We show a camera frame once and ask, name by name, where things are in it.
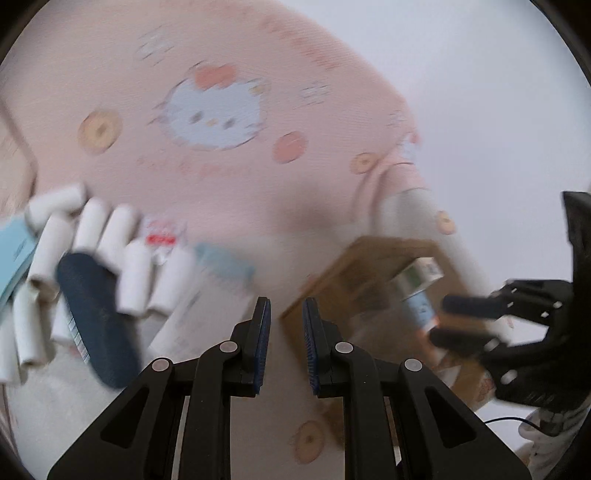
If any person's right forearm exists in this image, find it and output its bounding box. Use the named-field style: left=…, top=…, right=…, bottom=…
left=517, top=406, right=591, bottom=480

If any white paper box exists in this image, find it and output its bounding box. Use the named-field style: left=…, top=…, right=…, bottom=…
left=148, top=277, right=259, bottom=365

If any red and white packet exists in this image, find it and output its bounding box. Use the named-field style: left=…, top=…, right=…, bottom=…
left=141, top=217, right=188, bottom=266

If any dark blue oval case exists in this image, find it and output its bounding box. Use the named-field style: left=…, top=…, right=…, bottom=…
left=55, top=251, right=141, bottom=389

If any black cable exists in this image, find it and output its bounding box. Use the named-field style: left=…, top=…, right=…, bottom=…
left=484, top=416, right=548, bottom=432

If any brown cardboard box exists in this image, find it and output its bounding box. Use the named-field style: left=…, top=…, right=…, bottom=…
left=281, top=235, right=511, bottom=411

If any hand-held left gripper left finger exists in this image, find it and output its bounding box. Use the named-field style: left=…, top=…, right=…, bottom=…
left=46, top=296, right=271, bottom=480

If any pile of white tubes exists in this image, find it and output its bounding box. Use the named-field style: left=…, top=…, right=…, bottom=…
left=0, top=182, right=199, bottom=386

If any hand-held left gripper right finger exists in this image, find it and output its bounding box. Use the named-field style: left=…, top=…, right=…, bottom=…
left=302, top=296, right=532, bottom=480

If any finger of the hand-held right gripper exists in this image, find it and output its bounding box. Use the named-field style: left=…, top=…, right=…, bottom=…
left=442, top=279, right=571, bottom=324
left=429, top=328, right=555, bottom=398

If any pink cartoon-print blanket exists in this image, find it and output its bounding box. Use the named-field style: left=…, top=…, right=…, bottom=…
left=0, top=0, right=522, bottom=480

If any large light blue box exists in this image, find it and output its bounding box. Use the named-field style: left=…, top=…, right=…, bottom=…
left=0, top=217, right=41, bottom=311

